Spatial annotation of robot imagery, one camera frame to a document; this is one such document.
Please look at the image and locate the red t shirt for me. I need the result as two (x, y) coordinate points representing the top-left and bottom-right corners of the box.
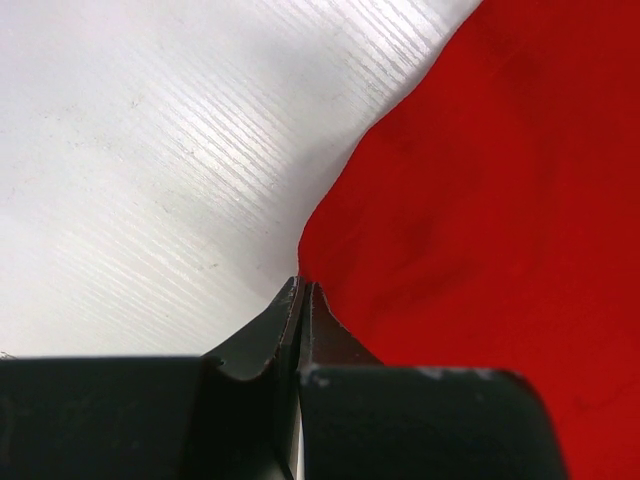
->
(299, 1), (639, 479)

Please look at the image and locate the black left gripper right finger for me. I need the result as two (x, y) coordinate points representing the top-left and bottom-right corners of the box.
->
(299, 283), (569, 479)

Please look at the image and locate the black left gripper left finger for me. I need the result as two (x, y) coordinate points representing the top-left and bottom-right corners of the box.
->
(1, 277), (305, 479)

